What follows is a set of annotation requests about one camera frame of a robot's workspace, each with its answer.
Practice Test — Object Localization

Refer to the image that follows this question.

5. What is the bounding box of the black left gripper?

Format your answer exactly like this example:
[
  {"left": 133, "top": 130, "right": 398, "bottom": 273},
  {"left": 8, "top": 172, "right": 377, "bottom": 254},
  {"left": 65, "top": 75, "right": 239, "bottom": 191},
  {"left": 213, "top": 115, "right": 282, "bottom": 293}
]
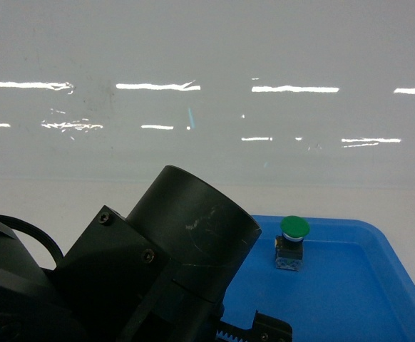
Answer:
[{"left": 52, "top": 166, "right": 261, "bottom": 341}]

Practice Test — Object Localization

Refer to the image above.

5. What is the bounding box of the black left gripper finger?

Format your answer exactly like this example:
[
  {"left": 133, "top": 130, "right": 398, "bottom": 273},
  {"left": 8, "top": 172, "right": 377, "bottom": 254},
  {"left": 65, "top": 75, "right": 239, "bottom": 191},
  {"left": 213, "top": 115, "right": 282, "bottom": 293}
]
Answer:
[{"left": 217, "top": 311, "right": 293, "bottom": 342}]

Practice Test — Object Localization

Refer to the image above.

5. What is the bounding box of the green mushroom push button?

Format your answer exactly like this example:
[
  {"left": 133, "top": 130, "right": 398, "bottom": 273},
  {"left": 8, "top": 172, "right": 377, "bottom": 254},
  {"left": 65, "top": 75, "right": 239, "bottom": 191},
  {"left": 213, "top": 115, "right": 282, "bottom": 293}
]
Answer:
[{"left": 275, "top": 216, "right": 310, "bottom": 271}]

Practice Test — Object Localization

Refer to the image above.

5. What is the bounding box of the blue plastic tray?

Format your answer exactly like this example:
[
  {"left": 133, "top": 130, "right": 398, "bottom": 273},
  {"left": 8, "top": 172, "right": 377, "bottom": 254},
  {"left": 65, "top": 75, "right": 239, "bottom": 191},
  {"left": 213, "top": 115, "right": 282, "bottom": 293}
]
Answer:
[{"left": 223, "top": 216, "right": 415, "bottom": 341}]

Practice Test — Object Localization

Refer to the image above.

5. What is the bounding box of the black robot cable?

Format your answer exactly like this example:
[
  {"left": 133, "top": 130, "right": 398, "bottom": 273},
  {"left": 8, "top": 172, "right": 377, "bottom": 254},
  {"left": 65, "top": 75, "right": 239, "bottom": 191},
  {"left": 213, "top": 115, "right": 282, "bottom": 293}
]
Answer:
[{"left": 0, "top": 212, "right": 65, "bottom": 270}]

